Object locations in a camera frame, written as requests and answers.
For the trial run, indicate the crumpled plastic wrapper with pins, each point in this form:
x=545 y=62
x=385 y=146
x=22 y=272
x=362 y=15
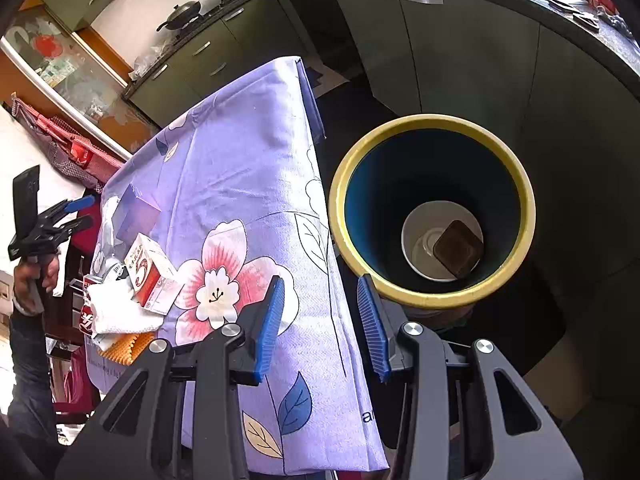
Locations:
x=107 y=265

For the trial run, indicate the brown square container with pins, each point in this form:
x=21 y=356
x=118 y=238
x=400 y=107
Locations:
x=457 y=247

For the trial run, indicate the red and white carton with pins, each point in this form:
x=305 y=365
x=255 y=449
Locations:
x=150 y=270

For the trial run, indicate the clear plastic bags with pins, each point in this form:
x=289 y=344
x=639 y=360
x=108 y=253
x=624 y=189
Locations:
x=147 y=62

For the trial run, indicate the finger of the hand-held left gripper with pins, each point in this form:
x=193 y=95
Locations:
x=75 y=225
x=80 y=203

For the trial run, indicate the white crumpled tissue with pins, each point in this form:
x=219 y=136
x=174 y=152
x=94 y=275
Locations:
x=115 y=310

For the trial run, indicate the glass sliding door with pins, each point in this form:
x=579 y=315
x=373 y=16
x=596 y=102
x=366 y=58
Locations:
x=75 y=75

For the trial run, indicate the person's left hand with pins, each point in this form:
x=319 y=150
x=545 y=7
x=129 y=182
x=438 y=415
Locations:
x=42 y=277

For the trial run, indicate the red checked apron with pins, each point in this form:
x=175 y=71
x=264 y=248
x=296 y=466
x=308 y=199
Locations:
x=65 y=135

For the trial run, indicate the black wok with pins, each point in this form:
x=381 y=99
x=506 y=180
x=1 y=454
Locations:
x=182 y=12

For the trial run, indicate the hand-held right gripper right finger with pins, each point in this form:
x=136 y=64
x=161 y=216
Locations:
x=372 y=330

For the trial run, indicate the purple box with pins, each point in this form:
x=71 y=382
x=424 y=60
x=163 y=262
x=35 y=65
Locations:
x=137 y=210

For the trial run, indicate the purple floral tablecloth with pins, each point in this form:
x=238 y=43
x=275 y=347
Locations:
x=240 y=160

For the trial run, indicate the person's left forearm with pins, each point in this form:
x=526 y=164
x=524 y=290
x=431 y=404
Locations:
x=30 y=370

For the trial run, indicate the blue bin with yellow rim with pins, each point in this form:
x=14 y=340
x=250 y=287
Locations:
x=370 y=190

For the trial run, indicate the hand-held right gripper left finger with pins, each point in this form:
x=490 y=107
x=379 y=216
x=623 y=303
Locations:
x=270 y=325

